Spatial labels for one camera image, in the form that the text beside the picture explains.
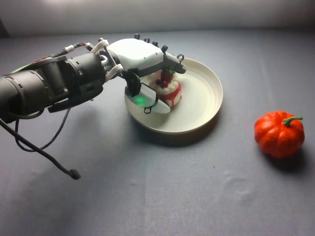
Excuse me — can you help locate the toy strawberry cream cake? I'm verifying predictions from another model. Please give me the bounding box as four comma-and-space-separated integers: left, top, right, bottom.
148, 69, 183, 112

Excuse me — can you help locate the orange toy pumpkin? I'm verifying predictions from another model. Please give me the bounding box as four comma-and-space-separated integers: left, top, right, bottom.
253, 110, 306, 158

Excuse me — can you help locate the thick black braided cable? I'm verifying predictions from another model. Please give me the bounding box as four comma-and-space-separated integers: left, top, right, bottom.
0, 119, 82, 180

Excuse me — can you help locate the grey table cloth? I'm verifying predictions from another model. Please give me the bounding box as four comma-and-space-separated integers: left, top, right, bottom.
0, 29, 315, 236

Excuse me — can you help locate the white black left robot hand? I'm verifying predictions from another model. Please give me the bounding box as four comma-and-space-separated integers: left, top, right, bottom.
107, 33, 187, 116

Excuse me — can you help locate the round white plate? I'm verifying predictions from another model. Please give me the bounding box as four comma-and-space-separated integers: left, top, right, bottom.
124, 58, 224, 137

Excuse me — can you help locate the thin black cable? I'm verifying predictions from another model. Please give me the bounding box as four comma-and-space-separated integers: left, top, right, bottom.
14, 107, 72, 151

